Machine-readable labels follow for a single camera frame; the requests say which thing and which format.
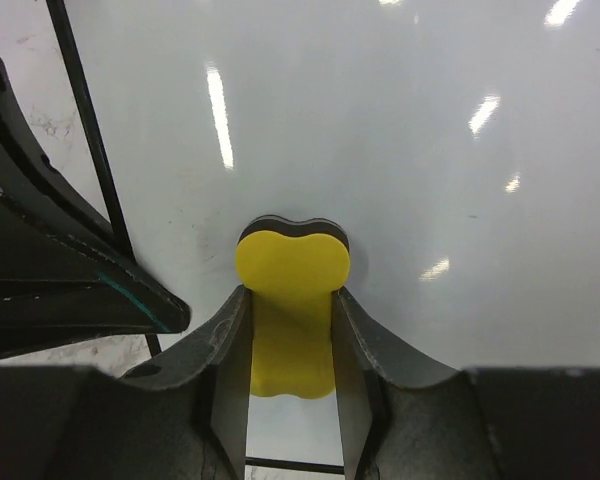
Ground black-framed small whiteboard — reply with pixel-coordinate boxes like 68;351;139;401
48;1;600;479

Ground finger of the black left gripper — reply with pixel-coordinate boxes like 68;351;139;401
0;58;190;359

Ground yellow bone-shaped whiteboard eraser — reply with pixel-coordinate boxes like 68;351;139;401
235;215;351;400

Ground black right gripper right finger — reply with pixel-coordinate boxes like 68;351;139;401
332;290;600;479

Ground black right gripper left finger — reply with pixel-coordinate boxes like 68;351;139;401
0;287;252;479

